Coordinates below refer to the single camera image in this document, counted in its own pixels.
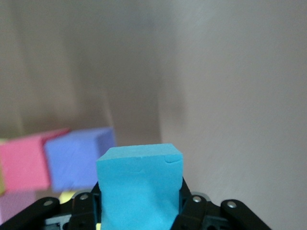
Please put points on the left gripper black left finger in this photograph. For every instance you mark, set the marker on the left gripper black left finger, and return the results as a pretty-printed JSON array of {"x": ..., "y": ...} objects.
[{"x": 79, "y": 213}]

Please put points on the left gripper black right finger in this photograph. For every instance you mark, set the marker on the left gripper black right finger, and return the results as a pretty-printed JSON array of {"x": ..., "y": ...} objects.
[{"x": 204, "y": 215}]

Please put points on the purple foam cube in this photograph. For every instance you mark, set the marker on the purple foam cube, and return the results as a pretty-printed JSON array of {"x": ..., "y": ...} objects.
[{"x": 72, "y": 163}]

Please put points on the light pink foam cube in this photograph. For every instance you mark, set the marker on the light pink foam cube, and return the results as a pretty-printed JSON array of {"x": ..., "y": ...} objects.
[{"x": 14, "y": 206}]

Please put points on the cyan foam cube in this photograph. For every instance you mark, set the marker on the cyan foam cube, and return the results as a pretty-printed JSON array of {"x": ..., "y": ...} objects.
[{"x": 139, "y": 187}]

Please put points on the deep pink foam cube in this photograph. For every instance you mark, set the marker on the deep pink foam cube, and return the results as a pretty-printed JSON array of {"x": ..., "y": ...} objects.
[{"x": 24, "y": 165}]

